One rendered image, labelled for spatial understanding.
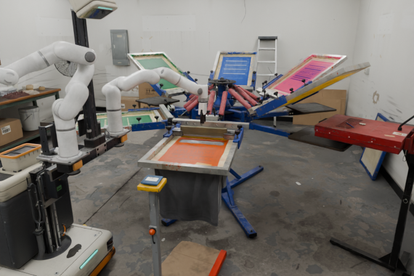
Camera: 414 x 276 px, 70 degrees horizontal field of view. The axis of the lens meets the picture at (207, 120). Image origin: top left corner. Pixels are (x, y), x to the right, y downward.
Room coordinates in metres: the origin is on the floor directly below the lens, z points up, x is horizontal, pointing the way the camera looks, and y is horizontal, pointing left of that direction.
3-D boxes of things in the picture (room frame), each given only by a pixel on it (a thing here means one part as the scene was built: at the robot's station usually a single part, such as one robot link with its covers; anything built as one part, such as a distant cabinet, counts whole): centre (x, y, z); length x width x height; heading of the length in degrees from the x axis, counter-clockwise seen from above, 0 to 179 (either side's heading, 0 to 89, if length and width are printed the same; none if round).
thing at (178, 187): (1.78, 0.14, 0.74); 0.45 x 0.03 x 0.43; 77
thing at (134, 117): (2.83, 0.71, 1.05); 1.08 x 0.61 x 0.23; 107
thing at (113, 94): (1.92, 0.62, 1.37); 0.13 x 0.10 x 0.16; 31
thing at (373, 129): (2.13, -1.20, 1.06); 0.61 x 0.46 x 0.12; 47
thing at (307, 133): (2.64, -0.65, 0.91); 1.34 x 0.40 x 0.08; 47
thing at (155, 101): (3.55, 0.33, 0.91); 1.34 x 0.40 x 0.08; 47
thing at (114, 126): (1.91, 0.63, 1.21); 0.16 x 0.13 x 0.15; 73
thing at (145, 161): (2.07, 0.07, 0.97); 0.79 x 0.58 x 0.04; 167
